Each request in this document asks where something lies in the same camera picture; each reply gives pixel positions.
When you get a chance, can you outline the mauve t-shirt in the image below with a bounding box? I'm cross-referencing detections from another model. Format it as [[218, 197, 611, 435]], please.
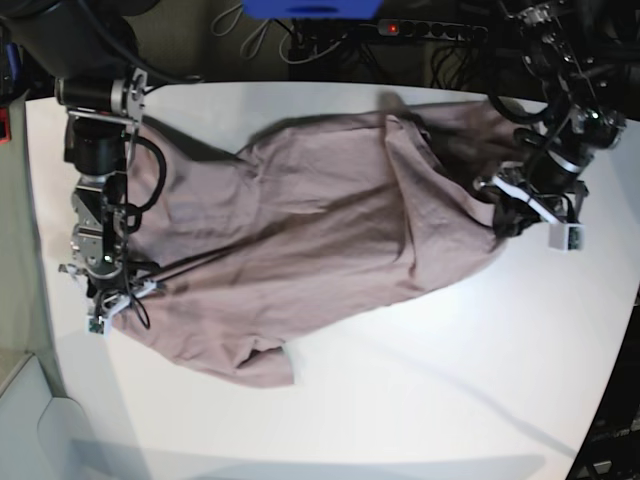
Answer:
[[114, 102, 522, 388]]

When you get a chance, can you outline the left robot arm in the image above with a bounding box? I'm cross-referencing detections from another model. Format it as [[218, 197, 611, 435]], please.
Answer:
[[478, 1, 639, 250]]

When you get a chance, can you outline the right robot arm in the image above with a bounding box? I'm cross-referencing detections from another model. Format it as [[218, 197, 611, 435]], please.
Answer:
[[1, 1, 179, 334]]

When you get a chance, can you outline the red clamp at table edge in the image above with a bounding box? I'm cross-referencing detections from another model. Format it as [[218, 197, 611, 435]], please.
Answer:
[[0, 107, 11, 145]]

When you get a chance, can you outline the blue box overhead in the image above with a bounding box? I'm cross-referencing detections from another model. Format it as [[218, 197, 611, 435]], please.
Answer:
[[242, 0, 382, 20]]

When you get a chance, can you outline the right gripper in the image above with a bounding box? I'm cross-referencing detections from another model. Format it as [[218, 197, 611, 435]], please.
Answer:
[[58, 260, 160, 320]]

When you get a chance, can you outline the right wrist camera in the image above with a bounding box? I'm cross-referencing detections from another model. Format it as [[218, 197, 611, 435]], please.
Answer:
[[86, 316, 112, 336]]

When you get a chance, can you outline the black power strip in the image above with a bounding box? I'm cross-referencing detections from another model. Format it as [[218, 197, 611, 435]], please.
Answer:
[[377, 19, 489, 42]]

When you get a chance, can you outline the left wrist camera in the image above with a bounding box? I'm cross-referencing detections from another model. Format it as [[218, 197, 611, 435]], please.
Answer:
[[548, 223, 585, 252]]

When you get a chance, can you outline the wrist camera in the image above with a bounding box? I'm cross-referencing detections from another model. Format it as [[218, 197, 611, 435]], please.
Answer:
[[548, 223, 585, 252], [86, 316, 112, 336]]

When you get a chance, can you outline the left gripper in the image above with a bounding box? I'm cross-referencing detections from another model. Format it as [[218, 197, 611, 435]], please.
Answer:
[[472, 167, 588, 238]]

